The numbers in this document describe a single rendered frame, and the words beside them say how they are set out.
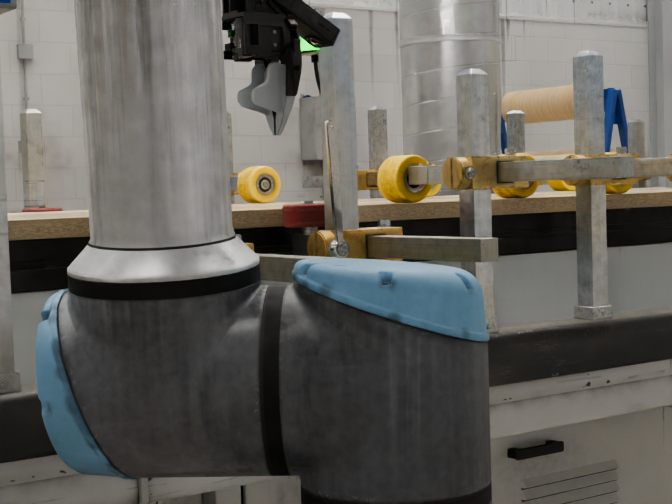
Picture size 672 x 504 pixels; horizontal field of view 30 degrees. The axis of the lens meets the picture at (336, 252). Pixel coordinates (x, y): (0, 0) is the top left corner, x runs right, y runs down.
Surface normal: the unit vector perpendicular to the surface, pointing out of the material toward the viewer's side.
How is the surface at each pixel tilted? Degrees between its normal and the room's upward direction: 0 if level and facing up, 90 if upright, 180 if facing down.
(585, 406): 90
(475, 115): 90
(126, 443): 121
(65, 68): 90
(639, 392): 90
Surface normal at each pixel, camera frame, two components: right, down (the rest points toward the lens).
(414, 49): -0.79, 0.06
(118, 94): -0.34, 0.15
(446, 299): 0.55, -0.05
